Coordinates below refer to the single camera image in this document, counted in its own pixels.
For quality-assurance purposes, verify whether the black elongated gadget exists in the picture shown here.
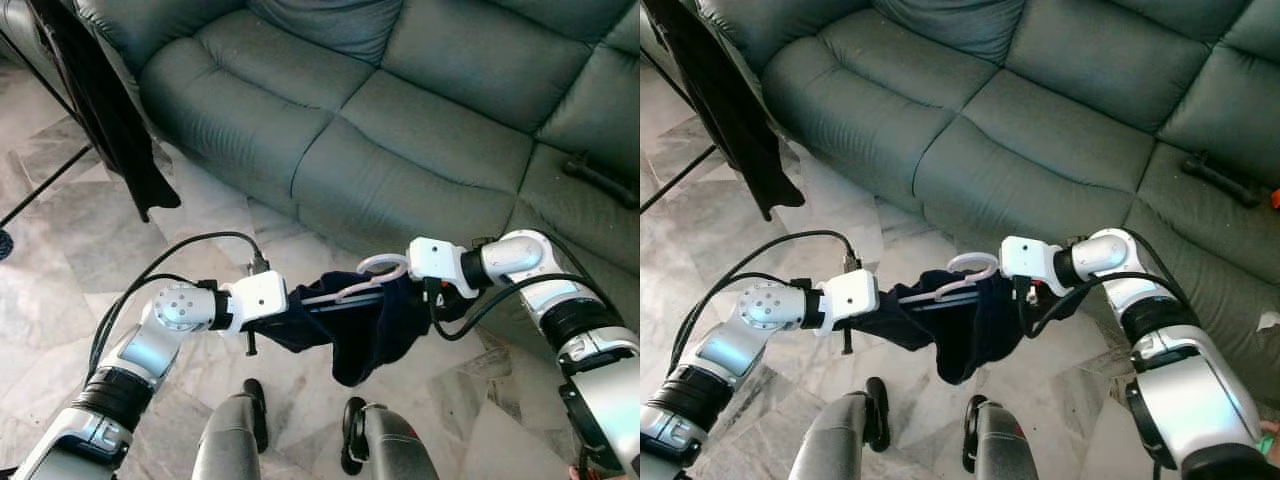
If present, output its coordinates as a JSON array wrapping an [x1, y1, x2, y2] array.
[[1180, 150, 1263, 209], [562, 150, 641, 211]]

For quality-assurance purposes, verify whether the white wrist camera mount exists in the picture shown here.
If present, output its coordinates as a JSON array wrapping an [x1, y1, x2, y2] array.
[[1000, 235, 1063, 296], [822, 268, 881, 321], [408, 237, 471, 299], [228, 270, 291, 323]]

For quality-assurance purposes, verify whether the black garment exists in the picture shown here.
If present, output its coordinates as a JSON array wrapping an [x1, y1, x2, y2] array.
[[28, 0, 183, 223], [660, 0, 806, 221]]

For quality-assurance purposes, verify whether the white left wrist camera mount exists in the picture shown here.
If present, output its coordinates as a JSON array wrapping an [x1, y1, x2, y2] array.
[[228, 270, 291, 323], [822, 268, 881, 321]]

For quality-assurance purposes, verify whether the silver robot left leg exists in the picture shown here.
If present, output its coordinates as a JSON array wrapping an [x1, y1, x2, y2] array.
[[190, 378, 269, 480], [788, 378, 891, 480]]

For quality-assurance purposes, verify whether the silver robot right leg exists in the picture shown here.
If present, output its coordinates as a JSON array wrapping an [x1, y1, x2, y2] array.
[[962, 395, 1041, 480], [340, 397, 441, 480]]

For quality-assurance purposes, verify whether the translucent pink plastic hanger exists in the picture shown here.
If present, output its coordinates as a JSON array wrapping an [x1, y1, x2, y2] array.
[[298, 252, 413, 307], [893, 250, 1003, 307]]

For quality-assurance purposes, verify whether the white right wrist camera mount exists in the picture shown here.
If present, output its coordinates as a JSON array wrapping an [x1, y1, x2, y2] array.
[[408, 237, 471, 299], [1000, 235, 1063, 296]]

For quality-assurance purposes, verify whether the silver robot leg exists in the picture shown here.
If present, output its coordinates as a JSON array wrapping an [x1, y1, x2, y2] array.
[[962, 395, 1041, 480], [190, 378, 269, 480], [340, 397, 441, 480], [788, 378, 891, 480]]

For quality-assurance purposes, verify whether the grey green sofa cushion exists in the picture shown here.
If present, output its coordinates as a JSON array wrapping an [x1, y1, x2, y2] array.
[[870, 0, 1026, 66], [245, 0, 406, 66]]

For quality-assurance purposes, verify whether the dark green leather sofa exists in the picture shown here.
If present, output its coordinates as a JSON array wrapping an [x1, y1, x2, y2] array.
[[70, 0, 641, 336], [690, 0, 1280, 346]]

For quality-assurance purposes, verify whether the black drying rack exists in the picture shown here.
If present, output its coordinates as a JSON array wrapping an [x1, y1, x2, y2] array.
[[0, 25, 93, 231], [640, 50, 719, 214]]

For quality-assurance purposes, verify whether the dark navy garment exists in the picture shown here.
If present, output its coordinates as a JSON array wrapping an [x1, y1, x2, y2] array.
[[250, 270, 436, 389], [870, 270, 1026, 386]]

